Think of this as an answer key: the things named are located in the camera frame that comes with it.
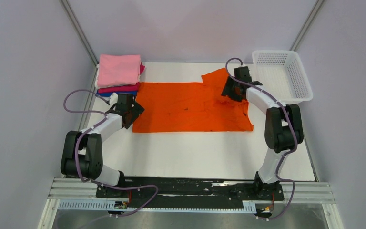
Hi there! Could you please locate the orange t-shirt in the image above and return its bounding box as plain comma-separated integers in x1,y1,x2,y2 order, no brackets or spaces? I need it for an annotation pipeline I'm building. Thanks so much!
132,68,254,133

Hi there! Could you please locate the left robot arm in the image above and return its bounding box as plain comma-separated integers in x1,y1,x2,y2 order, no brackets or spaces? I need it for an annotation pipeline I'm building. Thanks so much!
60,93,144,197

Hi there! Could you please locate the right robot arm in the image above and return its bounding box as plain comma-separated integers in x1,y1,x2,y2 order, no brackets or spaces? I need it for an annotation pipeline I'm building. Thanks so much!
222,66,304,200

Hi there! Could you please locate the magenta folded t-shirt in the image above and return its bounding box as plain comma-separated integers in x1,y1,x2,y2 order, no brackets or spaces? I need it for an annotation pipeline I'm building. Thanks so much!
95,61,145,92

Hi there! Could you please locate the blue folded t-shirt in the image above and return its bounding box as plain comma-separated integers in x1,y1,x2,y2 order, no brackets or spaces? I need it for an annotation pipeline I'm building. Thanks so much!
96,91,138,97

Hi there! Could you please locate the pink folded t-shirt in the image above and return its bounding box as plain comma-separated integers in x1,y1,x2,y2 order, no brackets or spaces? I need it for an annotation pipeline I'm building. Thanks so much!
96,54,142,89

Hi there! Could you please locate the white plastic basket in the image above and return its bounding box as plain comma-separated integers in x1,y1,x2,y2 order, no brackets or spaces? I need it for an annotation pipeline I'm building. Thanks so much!
252,50,313,104

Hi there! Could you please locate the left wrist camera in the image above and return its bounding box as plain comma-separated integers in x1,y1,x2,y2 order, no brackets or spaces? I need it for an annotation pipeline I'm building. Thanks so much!
108,93,118,105

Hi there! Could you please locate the right aluminium frame post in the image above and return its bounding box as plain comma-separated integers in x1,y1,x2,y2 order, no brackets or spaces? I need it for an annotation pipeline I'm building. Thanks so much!
290,0,326,52

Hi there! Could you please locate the aluminium frame post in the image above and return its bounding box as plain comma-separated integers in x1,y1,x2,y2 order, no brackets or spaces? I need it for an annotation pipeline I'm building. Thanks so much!
290,0,326,52
59,0,99,66

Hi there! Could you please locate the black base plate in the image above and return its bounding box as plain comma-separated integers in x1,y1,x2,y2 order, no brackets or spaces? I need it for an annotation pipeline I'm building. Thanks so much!
96,176,284,209

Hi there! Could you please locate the white slotted cable duct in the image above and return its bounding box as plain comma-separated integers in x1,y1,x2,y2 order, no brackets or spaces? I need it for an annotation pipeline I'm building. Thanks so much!
58,199,257,213

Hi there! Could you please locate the left aluminium frame post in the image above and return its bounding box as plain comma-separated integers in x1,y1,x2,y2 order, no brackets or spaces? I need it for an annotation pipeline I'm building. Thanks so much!
59,0,99,66

